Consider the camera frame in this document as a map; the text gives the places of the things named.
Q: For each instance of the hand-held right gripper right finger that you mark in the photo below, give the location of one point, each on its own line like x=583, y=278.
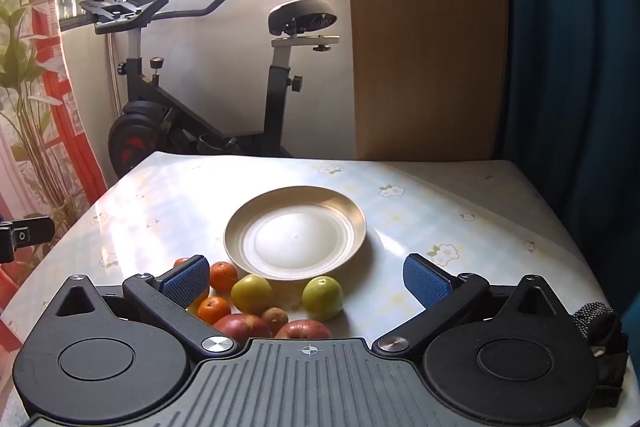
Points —
x=426, y=281

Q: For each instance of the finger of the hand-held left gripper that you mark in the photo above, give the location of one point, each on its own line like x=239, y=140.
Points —
x=30, y=231

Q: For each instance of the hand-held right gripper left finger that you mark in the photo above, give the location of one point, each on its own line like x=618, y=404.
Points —
x=184, y=281

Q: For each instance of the small orange tangerine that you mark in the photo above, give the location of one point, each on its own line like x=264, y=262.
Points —
x=223, y=275
x=214, y=310
x=181, y=262

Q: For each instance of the green lime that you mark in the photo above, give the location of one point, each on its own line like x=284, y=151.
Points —
x=251, y=293
x=323, y=297

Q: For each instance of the dark red apple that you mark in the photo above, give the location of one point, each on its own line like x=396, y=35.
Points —
x=243, y=327

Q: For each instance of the brown kiwi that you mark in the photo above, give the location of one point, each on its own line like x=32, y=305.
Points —
x=274, y=319

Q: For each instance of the cream round plate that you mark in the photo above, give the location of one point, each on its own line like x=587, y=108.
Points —
x=295, y=237

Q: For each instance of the large red apple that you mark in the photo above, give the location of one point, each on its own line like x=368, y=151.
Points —
x=302, y=331

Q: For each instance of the black exercise bike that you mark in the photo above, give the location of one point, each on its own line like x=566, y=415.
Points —
x=150, y=107

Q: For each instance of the wooden board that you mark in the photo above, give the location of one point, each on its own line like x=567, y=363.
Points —
x=425, y=32

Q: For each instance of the dark blue curtain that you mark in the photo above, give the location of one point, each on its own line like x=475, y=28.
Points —
x=575, y=57

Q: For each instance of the metal wall pipe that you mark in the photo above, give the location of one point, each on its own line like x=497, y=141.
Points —
x=112, y=57

